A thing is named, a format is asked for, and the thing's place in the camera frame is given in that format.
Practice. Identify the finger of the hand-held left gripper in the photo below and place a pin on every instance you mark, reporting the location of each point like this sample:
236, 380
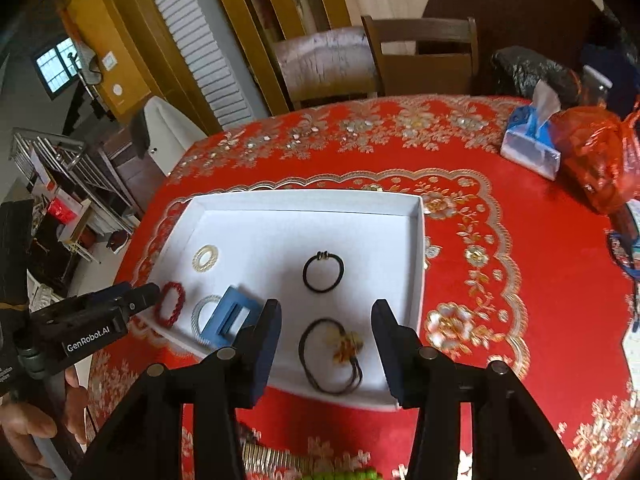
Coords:
142, 297

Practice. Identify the white wall switch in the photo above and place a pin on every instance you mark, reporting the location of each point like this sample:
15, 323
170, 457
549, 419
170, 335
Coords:
110, 60

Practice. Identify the white shallow cardboard box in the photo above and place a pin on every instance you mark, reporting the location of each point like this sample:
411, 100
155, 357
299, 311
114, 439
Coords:
260, 230

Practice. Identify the small window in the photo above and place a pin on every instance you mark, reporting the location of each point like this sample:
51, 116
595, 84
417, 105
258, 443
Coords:
55, 65

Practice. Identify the gold metal stretch band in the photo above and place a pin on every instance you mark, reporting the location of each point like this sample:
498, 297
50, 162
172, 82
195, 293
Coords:
270, 460

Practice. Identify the white louvered shutter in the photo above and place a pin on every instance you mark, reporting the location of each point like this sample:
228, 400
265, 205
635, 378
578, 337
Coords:
195, 35

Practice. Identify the brown wooden slat-back chair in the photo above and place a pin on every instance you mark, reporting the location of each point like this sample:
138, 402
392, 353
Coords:
425, 75

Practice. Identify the worn brown chair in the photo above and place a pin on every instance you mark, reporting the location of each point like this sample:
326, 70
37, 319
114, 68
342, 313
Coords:
325, 60

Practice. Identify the orange plastic bag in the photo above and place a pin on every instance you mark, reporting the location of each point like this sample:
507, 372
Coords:
595, 160

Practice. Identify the red box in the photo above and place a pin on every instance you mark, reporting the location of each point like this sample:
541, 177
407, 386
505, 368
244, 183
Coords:
62, 210

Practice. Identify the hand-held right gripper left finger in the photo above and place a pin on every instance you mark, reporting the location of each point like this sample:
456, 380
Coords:
262, 360

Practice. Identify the clear glass jar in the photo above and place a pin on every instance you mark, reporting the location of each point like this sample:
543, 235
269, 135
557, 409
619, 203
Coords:
595, 90

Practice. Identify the dark blue hair band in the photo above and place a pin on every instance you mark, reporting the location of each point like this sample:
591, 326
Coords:
611, 245

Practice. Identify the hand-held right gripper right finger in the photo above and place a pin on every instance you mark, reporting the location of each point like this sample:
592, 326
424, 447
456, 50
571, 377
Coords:
387, 355

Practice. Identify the person's left hand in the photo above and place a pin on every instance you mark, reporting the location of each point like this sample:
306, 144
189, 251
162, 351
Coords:
25, 430

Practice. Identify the yellow wooden cabinet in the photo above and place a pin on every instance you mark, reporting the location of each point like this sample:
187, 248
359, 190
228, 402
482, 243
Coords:
130, 35

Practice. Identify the white round wall plate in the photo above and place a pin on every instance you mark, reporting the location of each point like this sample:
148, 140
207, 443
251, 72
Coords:
117, 89

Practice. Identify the red floral tablecloth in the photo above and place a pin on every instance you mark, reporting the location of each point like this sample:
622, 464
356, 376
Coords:
500, 270

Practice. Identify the blue rectangular hair clip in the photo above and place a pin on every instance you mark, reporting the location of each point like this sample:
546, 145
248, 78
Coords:
215, 330

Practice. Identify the black plastic bag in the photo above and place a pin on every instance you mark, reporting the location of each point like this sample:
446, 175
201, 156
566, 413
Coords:
530, 70

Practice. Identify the white rounded appliance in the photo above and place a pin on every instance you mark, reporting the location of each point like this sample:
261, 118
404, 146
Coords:
170, 130

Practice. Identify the blue white tissue pack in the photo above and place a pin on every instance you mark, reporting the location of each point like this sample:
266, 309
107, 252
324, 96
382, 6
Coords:
525, 150

